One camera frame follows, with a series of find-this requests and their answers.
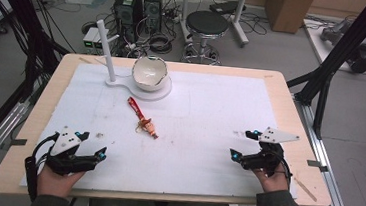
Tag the white stand with pole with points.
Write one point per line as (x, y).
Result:
(109, 63)

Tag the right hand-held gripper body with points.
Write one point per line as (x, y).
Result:
(266, 157)

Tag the small white power box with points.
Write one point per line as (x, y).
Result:
(93, 38)

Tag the grey tape piece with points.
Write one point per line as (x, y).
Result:
(17, 142)
(317, 165)

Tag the black round stool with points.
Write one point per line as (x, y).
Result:
(207, 23)

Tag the person's right hand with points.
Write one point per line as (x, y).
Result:
(276, 183)

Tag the grey robot on platform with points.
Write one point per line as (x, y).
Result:
(363, 45)

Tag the cardboard box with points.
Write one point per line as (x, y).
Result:
(287, 11)

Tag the black flat case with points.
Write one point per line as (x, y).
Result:
(226, 7)

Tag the person's left hand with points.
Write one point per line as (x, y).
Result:
(53, 183)

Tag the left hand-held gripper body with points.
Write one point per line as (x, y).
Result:
(65, 159)

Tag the white cracked eggshell bowl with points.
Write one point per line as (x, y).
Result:
(148, 73)

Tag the white table mat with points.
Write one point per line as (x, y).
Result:
(201, 134)

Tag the black metal frame strut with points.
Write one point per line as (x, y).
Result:
(339, 53)
(14, 18)

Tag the black computer tower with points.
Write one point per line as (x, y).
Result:
(153, 8)
(128, 6)

